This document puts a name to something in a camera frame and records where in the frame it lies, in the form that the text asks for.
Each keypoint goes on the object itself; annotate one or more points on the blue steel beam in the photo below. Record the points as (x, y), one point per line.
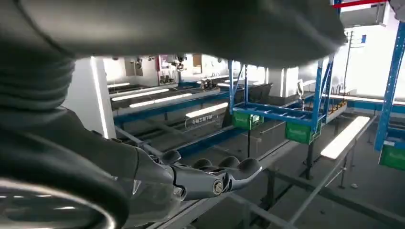
(208, 140)
(152, 111)

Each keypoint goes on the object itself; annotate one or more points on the green plastic crate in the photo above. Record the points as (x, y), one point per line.
(243, 120)
(392, 157)
(299, 132)

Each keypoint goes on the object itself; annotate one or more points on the white pillar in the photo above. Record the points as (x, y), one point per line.
(85, 101)

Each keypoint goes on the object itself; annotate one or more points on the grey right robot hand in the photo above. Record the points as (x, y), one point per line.
(189, 28)

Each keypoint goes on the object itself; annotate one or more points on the blue metal rack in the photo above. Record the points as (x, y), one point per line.
(272, 112)
(390, 94)

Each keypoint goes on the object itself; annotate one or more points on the red metal bar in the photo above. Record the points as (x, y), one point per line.
(354, 3)

